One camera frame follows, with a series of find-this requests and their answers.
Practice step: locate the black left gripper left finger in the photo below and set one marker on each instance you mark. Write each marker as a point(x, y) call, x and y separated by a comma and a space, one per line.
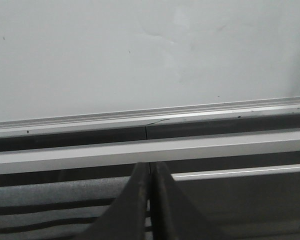
point(125, 219)

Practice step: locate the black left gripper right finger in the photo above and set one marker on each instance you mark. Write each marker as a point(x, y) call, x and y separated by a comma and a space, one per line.
point(173, 216)

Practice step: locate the white whiteboard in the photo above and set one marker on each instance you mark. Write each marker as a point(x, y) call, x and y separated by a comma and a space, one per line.
point(77, 57)

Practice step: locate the white metal pegboard frame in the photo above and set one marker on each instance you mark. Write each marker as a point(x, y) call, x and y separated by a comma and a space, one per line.
point(147, 151)

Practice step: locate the aluminium whiteboard tray rail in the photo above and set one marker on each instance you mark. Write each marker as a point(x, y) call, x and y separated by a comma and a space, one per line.
point(145, 117)

